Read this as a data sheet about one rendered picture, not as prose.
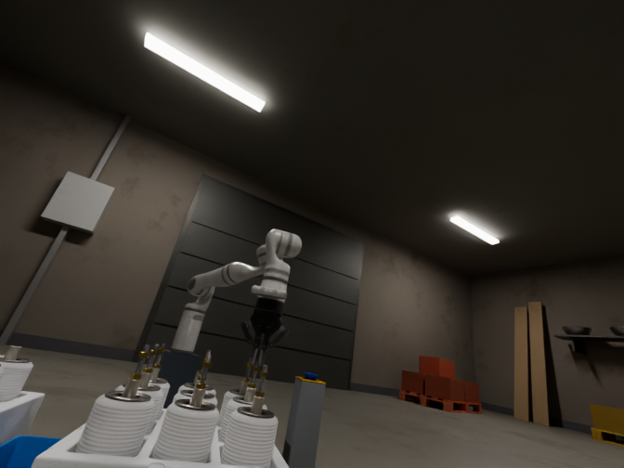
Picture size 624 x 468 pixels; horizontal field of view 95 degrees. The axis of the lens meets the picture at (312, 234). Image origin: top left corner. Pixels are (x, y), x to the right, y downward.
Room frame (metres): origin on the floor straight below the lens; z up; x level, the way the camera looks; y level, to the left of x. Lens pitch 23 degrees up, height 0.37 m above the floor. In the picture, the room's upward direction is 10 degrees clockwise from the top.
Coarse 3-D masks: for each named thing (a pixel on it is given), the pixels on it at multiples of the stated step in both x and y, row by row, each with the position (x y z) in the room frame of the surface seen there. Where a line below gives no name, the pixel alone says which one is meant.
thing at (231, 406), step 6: (228, 402) 0.77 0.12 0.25; (234, 402) 0.76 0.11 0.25; (228, 408) 0.76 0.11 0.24; (234, 408) 0.75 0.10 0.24; (264, 408) 0.77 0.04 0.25; (228, 414) 0.76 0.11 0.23; (228, 420) 0.75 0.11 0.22; (222, 426) 0.77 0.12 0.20; (222, 432) 0.76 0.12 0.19; (222, 438) 0.76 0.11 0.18
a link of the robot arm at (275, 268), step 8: (272, 232) 0.75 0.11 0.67; (280, 232) 0.76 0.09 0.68; (272, 240) 0.75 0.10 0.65; (280, 240) 0.75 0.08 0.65; (272, 248) 0.75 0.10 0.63; (272, 256) 0.75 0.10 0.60; (272, 264) 0.76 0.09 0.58; (280, 264) 0.76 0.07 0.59; (272, 272) 0.76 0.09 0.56; (280, 272) 0.76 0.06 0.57; (288, 272) 0.78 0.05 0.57; (280, 280) 0.76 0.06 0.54
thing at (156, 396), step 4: (116, 388) 0.71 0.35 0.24; (120, 388) 0.69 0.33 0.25; (140, 392) 0.69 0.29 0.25; (144, 392) 0.69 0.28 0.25; (148, 392) 0.70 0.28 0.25; (152, 392) 0.71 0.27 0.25; (156, 392) 0.71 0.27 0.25; (160, 392) 0.73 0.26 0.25; (152, 396) 0.70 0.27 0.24; (156, 396) 0.71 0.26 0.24; (160, 396) 0.72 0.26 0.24; (156, 400) 0.71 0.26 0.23; (160, 400) 0.73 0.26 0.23; (156, 404) 0.72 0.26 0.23; (160, 404) 0.74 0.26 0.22; (156, 408) 0.72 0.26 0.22; (152, 412) 0.71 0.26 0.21; (156, 412) 0.73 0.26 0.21; (152, 416) 0.72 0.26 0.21; (156, 416) 0.74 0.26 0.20; (152, 420) 0.73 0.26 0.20; (152, 424) 0.73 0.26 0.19; (148, 428) 0.72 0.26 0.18; (148, 432) 0.72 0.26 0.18
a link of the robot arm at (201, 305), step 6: (210, 288) 1.33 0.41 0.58; (204, 294) 1.34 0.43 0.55; (210, 294) 1.35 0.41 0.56; (198, 300) 1.38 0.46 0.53; (204, 300) 1.35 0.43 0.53; (210, 300) 1.35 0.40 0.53; (186, 306) 1.32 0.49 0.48; (192, 306) 1.31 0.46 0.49; (198, 306) 1.31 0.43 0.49; (204, 306) 1.33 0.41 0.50; (204, 312) 1.35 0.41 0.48
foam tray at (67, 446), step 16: (80, 432) 0.64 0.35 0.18; (48, 448) 0.56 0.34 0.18; (64, 448) 0.56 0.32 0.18; (144, 448) 0.62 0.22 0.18; (32, 464) 0.52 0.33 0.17; (48, 464) 0.53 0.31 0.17; (64, 464) 0.53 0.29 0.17; (80, 464) 0.54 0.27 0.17; (96, 464) 0.54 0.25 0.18; (112, 464) 0.55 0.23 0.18; (128, 464) 0.55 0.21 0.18; (144, 464) 0.56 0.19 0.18; (160, 464) 0.57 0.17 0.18; (176, 464) 0.58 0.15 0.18; (192, 464) 0.59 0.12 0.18; (208, 464) 0.60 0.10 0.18; (224, 464) 0.61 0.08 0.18; (272, 464) 0.68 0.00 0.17
